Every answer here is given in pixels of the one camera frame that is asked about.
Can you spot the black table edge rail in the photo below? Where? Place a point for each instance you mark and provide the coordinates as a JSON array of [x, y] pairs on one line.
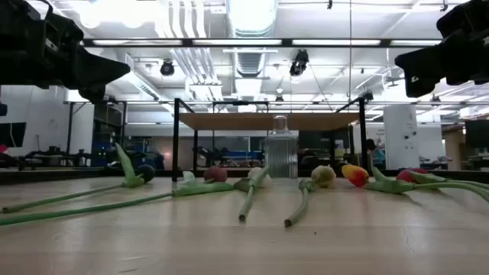
[[57, 176]]

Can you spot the bright red artificial tulip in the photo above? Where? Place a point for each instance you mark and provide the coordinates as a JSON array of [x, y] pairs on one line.
[[409, 175]]

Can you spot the yellow orange artificial tulip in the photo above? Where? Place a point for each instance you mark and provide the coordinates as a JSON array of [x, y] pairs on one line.
[[355, 175]]

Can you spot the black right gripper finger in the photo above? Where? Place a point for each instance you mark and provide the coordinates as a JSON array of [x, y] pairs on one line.
[[428, 61], [422, 86]]

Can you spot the person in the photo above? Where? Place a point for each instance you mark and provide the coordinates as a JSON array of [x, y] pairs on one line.
[[378, 156]]

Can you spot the wooden shelf with black frame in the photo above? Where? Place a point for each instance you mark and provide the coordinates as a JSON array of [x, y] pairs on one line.
[[248, 121]]

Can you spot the pink yellow artificial tulip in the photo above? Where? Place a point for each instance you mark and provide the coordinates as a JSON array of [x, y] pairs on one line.
[[323, 175]]

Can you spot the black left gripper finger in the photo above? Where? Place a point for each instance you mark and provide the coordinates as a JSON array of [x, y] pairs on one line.
[[93, 95], [95, 72]]

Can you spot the black overhead frame bar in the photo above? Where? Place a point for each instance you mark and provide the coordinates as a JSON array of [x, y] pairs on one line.
[[187, 42]]

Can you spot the black monitor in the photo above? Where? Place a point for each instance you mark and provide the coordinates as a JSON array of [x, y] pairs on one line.
[[324, 139], [11, 133], [477, 133]]

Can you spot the white artificial tulip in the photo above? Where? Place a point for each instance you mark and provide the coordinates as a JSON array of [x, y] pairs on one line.
[[250, 191]]

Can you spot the black ceiling spotlight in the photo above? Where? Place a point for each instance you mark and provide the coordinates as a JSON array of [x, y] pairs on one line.
[[167, 68]]

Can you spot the dark blue artificial tulip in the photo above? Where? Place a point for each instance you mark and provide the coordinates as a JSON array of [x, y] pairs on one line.
[[146, 172]]

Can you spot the thin vertical hanging pole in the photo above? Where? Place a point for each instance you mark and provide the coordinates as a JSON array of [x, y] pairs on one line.
[[350, 23]]

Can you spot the silver ventilation duct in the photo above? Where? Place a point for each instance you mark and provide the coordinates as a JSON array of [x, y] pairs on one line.
[[252, 19]]

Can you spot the ribbed clear glass vase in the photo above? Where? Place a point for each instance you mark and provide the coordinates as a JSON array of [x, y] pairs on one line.
[[280, 153]]

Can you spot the dark red artificial tulip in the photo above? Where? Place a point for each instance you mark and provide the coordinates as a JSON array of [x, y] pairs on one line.
[[216, 173]]

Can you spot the white pillar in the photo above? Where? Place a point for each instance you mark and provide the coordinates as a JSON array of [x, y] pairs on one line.
[[401, 133]]

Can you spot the black overhead camera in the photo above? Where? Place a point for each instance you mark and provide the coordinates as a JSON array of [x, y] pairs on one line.
[[299, 63]]

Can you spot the black metal background frame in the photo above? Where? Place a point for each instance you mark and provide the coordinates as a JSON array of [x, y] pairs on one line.
[[70, 130]]

